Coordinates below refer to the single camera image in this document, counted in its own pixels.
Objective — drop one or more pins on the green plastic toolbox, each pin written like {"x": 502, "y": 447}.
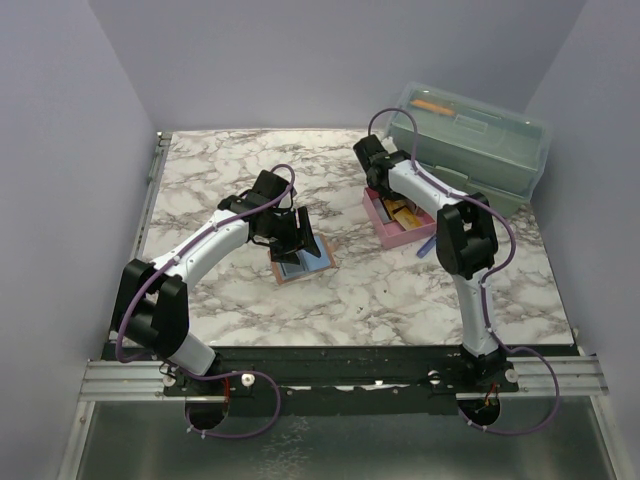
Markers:
{"x": 482, "y": 148}

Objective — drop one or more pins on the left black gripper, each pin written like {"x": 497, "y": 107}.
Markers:
{"x": 302, "y": 235}

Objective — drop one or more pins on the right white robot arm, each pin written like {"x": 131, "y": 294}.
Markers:
{"x": 466, "y": 244}

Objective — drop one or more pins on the orange tool inside toolbox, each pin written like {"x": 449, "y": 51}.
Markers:
{"x": 431, "y": 107}

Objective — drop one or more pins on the aluminium mounting rail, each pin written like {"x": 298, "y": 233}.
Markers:
{"x": 107, "y": 381}

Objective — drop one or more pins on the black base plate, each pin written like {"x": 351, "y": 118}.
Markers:
{"x": 272, "y": 382}

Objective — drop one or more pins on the pink card box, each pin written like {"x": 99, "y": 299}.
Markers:
{"x": 393, "y": 234}

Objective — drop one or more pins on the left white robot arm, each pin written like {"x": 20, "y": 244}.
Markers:
{"x": 152, "y": 307}

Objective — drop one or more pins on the tan leather card holder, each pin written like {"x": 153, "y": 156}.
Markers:
{"x": 312, "y": 264}

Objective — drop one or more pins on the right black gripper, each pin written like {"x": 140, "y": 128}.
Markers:
{"x": 391, "y": 195}

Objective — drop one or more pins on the red blue screwdriver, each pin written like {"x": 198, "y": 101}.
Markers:
{"x": 426, "y": 248}

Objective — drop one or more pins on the black gold credit card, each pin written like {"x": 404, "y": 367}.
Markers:
{"x": 290, "y": 271}

